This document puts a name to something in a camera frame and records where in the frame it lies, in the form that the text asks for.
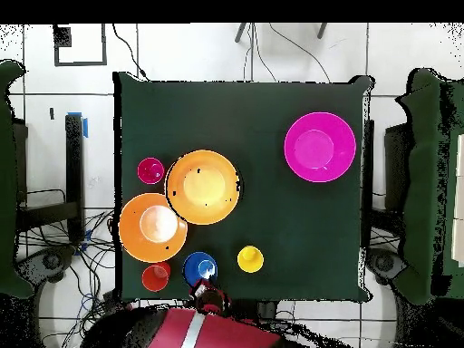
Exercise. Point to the large orange plastic bowl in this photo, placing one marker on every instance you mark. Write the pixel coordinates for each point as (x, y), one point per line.
(203, 186)
(130, 233)

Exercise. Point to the camera tripod legs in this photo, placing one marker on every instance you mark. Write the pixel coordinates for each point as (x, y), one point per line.
(240, 33)

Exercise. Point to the black metal frame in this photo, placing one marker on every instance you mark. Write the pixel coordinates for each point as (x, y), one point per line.
(74, 174)

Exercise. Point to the black chair base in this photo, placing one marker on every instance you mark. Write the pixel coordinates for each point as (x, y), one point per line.
(50, 261)
(384, 264)

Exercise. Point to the crimson plastic cup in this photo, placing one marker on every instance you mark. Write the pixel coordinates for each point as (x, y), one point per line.
(150, 170)

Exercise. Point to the orange plastic cup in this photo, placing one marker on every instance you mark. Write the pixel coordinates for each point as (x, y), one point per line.
(156, 277)

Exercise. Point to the large pink plastic bowl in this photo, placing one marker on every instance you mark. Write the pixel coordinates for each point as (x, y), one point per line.
(320, 146)

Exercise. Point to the dark blue plastic bowl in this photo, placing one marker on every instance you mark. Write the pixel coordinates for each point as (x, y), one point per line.
(194, 264)

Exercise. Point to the dark green tablecloth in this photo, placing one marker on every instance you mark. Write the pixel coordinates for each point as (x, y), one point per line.
(217, 119)

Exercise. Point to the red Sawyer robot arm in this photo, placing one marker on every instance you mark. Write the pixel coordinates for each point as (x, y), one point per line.
(217, 333)

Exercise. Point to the green cloth side table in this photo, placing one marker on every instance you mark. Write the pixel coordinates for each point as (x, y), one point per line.
(420, 181)
(7, 181)

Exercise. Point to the yellow plastic cup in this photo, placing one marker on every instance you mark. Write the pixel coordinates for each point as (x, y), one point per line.
(250, 259)

